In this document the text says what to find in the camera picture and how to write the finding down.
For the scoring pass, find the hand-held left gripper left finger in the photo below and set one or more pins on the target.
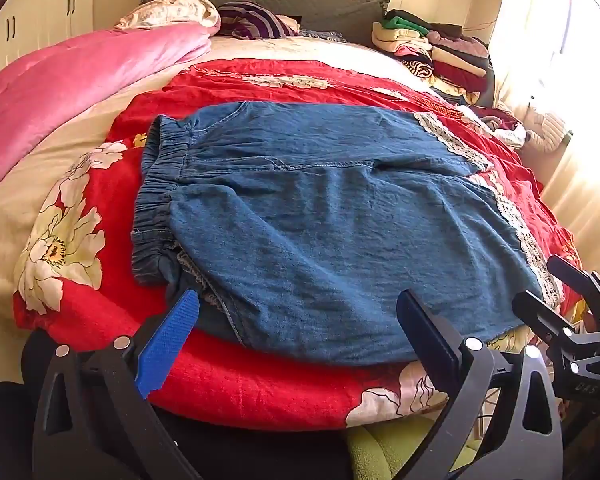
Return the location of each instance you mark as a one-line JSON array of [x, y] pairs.
[[172, 342]]

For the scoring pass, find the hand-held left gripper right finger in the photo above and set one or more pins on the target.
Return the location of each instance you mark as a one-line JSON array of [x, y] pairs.
[[425, 332]]

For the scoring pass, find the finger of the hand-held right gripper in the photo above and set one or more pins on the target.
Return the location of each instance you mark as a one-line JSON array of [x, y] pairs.
[[540, 312], [577, 277]]

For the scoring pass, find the blue denim pants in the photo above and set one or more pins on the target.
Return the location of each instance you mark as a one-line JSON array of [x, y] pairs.
[[330, 230]]

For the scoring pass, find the red floral blanket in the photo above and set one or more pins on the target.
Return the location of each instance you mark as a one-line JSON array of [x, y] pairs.
[[260, 390]]

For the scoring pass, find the green fleece cloth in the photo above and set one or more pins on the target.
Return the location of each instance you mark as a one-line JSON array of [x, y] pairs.
[[385, 452]]

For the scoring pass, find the white padded garment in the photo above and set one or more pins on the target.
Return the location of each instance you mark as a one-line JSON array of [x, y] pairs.
[[547, 127]]

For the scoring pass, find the dark red and white clothes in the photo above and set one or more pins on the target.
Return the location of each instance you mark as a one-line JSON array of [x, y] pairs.
[[502, 127]]

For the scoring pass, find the pale curtain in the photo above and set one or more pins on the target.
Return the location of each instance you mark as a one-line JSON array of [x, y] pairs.
[[570, 60]]

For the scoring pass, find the pile of folded clothes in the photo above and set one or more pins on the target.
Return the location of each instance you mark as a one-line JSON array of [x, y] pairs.
[[440, 55]]

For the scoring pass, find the pink quilt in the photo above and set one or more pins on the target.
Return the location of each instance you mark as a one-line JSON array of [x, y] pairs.
[[65, 90]]

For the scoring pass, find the floral pillow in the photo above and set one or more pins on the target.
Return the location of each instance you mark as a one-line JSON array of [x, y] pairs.
[[170, 12]]

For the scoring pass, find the purple striped garment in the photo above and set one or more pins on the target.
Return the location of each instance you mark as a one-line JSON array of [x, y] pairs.
[[255, 22]]

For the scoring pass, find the cream wardrobe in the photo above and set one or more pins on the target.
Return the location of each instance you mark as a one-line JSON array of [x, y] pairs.
[[35, 15]]

